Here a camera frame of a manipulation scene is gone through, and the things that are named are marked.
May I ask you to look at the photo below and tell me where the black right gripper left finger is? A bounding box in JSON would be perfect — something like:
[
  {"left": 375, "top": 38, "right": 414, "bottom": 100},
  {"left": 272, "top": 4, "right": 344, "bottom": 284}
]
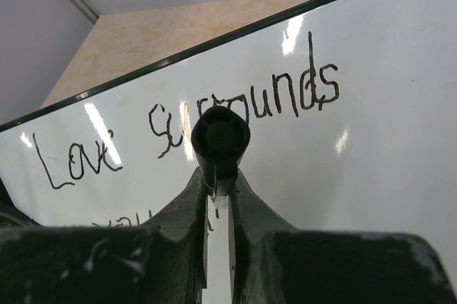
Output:
[{"left": 1, "top": 169, "right": 208, "bottom": 303}]

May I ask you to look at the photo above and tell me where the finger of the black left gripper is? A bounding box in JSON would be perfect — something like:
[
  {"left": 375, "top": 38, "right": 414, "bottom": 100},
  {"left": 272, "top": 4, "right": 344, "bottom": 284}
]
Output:
[{"left": 0, "top": 180, "right": 40, "bottom": 228}]

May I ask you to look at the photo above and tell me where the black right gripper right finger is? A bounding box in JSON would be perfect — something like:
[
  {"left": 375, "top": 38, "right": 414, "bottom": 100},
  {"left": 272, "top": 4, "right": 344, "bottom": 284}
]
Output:
[{"left": 229, "top": 175, "right": 456, "bottom": 303}]

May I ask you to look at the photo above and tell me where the black white marker pen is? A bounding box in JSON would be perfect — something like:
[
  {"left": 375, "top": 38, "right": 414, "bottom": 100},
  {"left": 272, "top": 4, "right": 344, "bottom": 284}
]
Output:
[{"left": 191, "top": 106, "right": 251, "bottom": 201}]

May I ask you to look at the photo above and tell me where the white whiteboard black frame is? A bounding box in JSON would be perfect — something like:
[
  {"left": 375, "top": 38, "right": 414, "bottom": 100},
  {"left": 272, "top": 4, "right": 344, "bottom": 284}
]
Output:
[{"left": 1, "top": 0, "right": 456, "bottom": 303}]

